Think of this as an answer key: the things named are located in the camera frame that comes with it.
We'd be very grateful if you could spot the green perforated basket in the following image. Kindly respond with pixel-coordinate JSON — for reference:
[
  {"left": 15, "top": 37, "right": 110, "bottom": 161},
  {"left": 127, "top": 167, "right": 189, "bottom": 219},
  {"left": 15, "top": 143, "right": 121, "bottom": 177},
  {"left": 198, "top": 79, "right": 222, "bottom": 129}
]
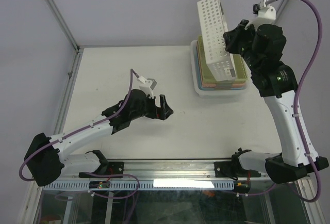
[{"left": 197, "top": 36, "right": 247, "bottom": 87}]

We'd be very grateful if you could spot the white perforated basket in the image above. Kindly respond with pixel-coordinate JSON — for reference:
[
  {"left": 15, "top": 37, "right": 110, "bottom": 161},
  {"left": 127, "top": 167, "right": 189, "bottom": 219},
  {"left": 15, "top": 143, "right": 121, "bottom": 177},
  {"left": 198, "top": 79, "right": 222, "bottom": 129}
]
[{"left": 197, "top": 0, "right": 236, "bottom": 82}]

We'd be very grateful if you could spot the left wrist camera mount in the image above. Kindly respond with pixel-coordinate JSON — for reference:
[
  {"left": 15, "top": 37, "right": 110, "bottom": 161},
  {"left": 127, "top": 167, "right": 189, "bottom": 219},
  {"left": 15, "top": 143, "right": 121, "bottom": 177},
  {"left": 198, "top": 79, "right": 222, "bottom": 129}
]
[{"left": 137, "top": 76, "right": 157, "bottom": 99}]

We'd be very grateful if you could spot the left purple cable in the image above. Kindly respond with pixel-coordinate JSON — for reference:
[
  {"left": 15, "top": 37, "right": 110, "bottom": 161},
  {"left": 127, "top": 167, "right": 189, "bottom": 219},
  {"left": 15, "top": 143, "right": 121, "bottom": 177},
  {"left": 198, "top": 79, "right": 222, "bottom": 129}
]
[{"left": 18, "top": 69, "right": 141, "bottom": 182}]

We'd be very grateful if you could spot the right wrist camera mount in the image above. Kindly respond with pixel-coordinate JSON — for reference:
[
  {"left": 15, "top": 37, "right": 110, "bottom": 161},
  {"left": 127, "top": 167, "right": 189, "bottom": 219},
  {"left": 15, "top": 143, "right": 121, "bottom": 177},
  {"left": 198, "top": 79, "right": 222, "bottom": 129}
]
[{"left": 244, "top": 0, "right": 276, "bottom": 30}]

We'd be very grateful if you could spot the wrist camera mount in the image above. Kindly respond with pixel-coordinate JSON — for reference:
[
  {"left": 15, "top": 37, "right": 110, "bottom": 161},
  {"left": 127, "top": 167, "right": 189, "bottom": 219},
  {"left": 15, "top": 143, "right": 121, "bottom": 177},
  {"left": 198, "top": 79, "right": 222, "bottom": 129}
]
[
  {"left": 244, "top": 0, "right": 276, "bottom": 30},
  {"left": 137, "top": 76, "right": 157, "bottom": 99}
]

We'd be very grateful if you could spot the white bottom basket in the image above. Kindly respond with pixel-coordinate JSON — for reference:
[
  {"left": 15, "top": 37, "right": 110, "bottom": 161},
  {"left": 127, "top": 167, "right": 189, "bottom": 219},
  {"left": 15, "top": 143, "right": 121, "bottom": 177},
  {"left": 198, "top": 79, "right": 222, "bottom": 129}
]
[{"left": 190, "top": 40, "right": 249, "bottom": 98}]

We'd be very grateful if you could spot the pink perforated basket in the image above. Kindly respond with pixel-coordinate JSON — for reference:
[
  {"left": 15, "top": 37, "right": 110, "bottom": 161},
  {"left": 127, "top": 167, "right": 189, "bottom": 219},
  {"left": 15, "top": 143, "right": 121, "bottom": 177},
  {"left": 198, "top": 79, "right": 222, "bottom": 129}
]
[{"left": 196, "top": 43, "right": 247, "bottom": 89}]

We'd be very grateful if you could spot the white slotted cable duct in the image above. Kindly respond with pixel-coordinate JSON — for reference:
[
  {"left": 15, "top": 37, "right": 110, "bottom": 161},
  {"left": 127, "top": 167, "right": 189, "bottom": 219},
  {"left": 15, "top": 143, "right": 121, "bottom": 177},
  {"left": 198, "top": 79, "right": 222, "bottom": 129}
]
[{"left": 43, "top": 179, "right": 234, "bottom": 191}]

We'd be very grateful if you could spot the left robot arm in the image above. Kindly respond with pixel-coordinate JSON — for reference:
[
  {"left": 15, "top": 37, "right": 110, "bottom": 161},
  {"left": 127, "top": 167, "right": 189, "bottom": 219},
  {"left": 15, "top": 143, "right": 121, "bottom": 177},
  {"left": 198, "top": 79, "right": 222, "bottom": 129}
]
[{"left": 24, "top": 89, "right": 174, "bottom": 186}]

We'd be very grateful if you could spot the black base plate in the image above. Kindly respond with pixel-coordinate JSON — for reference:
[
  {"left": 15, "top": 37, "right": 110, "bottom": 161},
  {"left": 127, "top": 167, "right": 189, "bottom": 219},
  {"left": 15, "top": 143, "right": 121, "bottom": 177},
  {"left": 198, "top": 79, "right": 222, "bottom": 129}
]
[
  {"left": 214, "top": 161, "right": 261, "bottom": 180},
  {"left": 78, "top": 161, "right": 124, "bottom": 179}
]

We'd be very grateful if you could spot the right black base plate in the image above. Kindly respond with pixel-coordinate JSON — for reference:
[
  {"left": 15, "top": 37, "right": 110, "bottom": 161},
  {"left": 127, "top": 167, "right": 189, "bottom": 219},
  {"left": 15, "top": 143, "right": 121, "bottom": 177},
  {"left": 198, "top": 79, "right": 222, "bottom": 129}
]
[{"left": 214, "top": 161, "right": 261, "bottom": 180}]

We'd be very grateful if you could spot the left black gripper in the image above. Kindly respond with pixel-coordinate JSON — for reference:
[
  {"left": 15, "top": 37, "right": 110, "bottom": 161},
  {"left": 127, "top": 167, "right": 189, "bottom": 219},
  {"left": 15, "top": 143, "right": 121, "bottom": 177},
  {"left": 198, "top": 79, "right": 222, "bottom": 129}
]
[{"left": 130, "top": 93, "right": 173, "bottom": 121}]

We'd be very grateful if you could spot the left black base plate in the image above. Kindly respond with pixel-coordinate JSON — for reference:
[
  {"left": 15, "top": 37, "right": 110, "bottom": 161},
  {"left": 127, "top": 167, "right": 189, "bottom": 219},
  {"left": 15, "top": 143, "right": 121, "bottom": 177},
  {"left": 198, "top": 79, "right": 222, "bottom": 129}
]
[{"left": 78, "top": 161, "right": 124, "bottom": 179}]

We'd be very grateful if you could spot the aluminium mounting rail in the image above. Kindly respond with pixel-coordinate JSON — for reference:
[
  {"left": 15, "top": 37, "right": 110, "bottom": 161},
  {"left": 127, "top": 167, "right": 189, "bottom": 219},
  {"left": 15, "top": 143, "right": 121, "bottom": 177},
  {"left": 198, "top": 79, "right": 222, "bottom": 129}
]
[{"left": 59, "top": 159, "right": 312, "bottom": 183}]

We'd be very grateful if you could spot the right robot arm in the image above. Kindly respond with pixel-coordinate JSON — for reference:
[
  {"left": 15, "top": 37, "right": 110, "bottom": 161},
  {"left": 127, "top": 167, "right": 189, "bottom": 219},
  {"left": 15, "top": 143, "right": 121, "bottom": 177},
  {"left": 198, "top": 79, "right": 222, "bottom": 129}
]
[{"left": 223, "top": 20, "right": 329, "bottom": 184}]

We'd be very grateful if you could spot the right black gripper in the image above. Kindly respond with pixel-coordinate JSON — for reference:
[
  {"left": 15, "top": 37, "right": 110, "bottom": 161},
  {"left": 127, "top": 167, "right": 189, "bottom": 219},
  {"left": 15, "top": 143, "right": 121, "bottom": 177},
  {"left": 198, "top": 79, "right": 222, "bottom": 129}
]
[{"left": 224, "top": 20, "right": 261, "bottom": 72}]

